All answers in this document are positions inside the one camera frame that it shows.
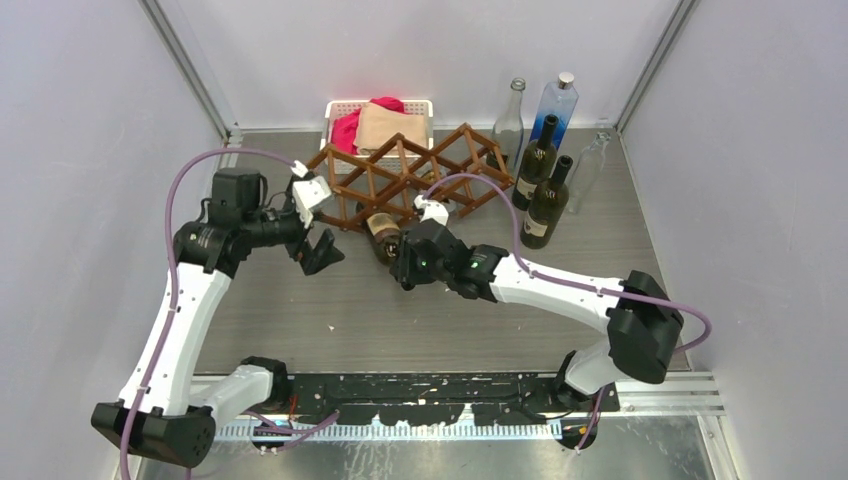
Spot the pink red cloth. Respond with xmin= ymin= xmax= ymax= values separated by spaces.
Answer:
xmin=329 ymin=96 xmax=405 ymax=154

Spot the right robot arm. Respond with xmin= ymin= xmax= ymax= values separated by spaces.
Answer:
xmin=390 ymin=220 xmax=683 ymax=411

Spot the blue square glass bottle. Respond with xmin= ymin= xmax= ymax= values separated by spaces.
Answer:
xmin=529 ymin=72 xmax=579 ymax=149

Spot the small clear bottle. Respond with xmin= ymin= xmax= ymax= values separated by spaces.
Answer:
xmin=566 ymin=132 xmax=611 ymax=214

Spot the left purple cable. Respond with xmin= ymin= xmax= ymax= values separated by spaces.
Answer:
xmin=117 ymin=148 xmax=343 ymax=480

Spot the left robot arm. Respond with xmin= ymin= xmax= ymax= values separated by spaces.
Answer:
xmin=91 ymin=165 xmax=344 ymax=469

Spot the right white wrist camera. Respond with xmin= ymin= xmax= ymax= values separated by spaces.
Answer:
xmin=413 ymin=194 xmax=450 ymax=226

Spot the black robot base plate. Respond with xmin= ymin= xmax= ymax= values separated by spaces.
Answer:
xmin=248 ymin=372 xmax=594 ymax=426

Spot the brown wooden wine rack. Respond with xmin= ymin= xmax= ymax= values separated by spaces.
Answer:
xmin=307 ymin=123 xmax=514 ymax=233

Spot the clear glass wine bottle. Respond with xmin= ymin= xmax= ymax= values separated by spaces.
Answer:
xmin=492 ymin=77 xmax=526 ymax=174

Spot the white plastic basket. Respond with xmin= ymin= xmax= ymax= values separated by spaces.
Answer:
xmin=320 ymin=99 xmax=434 ymax=159

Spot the beige cloth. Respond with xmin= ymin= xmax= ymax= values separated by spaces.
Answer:
xmin=353 ymin=103 xmax=429 ymax=155

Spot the dark green bottle white label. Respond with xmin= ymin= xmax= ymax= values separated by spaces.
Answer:
xmin=511 ymin=114 xmax=559 ymax=211

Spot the green bottle silver capsule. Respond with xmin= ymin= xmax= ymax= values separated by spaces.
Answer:
xmin=360 ymin=211 xmax=401 ymax=267

